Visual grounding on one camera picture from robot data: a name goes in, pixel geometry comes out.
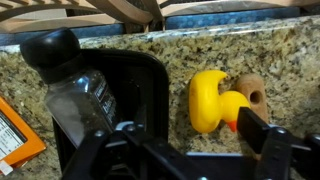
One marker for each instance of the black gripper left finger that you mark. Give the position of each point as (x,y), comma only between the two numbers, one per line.
(156,159)

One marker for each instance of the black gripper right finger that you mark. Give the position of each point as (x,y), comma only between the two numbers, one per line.
(280,150)

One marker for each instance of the yellow rubber duck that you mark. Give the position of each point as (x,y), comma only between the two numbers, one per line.
(207,107)

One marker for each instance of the black plastic tray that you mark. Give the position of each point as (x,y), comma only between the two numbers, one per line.
(140,85)

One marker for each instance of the black capped pepper grinder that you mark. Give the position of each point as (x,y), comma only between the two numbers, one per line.
(79,97)

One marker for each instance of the orange packet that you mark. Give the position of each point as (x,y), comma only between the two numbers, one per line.
(18,142)

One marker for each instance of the left wooden chair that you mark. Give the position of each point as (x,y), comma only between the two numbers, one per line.
(79,13)

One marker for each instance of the wooden utensil handle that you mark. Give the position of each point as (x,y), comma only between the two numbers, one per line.
(252,87)

